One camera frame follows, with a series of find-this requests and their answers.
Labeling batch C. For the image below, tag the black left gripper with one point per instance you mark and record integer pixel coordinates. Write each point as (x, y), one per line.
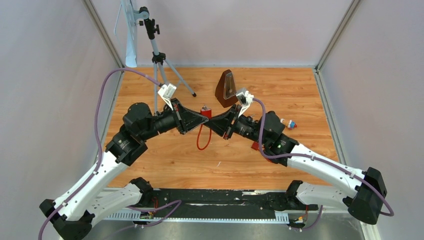
(186, 119)

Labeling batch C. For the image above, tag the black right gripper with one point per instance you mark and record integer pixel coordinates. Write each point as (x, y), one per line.
(221, 124)

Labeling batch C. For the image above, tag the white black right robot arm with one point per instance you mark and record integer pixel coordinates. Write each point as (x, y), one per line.
(360, 192)

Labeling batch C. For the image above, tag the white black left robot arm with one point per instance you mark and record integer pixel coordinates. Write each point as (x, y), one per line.
(77, 211)

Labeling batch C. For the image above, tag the brown wooden metronome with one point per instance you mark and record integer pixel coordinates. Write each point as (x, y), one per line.
(225, 91)

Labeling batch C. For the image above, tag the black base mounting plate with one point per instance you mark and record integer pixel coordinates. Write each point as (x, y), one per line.
(225, 203)

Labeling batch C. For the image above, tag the white board on tripod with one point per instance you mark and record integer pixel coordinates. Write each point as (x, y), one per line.
(125, 31)

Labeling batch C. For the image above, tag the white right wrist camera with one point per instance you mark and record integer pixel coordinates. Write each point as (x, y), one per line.
(245, 98)

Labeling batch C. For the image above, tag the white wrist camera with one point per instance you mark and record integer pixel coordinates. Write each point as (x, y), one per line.
(166, 92)
(245, 98)

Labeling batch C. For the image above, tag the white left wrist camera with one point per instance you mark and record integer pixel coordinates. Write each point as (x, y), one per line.
(166, 92)

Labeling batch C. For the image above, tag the grey camera tripod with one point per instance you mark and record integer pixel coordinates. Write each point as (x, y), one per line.
(159, 58)

